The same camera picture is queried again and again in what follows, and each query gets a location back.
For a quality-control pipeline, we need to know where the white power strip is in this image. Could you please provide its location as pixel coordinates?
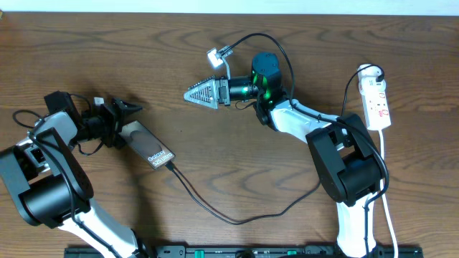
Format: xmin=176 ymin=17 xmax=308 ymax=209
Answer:
xmin=357 ymin=64 xmax=391 ymax=131

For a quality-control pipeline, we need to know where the black camera cable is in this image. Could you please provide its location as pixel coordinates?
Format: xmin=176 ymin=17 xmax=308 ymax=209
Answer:
xmin=11 ymin=93 xmax=123 ymax=258
xmin=220 ymin=32 xmax=390 ymax=257

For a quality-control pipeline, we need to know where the black left camera cable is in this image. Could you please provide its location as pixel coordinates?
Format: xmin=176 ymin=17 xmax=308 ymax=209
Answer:
xmin=11 ymin=93 xmax=123 ymax=258

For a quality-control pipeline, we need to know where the black right camera cable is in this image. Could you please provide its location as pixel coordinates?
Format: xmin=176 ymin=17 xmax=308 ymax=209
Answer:
xmin=220 ymin=32 xmax=390 ymax=257

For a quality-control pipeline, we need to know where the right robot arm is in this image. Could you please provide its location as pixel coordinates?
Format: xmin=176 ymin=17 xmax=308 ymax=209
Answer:
xmin=184 ymin=52 xmax=388 ymax=257

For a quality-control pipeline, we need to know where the black charger cable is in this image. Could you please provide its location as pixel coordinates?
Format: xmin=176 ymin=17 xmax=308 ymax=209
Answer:
xmin=164 ymin=64 xmax=386 ymax=226

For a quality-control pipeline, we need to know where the white power strip cord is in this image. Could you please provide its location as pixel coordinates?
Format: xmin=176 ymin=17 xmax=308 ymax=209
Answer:
xmin=378 ymin=129 xmax=399 ymax=258

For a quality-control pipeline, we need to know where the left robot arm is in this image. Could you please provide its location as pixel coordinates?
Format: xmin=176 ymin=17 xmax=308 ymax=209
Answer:
xmin=1 ymin=91 xmax=157 ymax=257

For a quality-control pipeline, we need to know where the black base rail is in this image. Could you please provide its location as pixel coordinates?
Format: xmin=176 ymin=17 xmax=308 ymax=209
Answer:
xmin=63 ymin=244 xmax=424 ymax=258

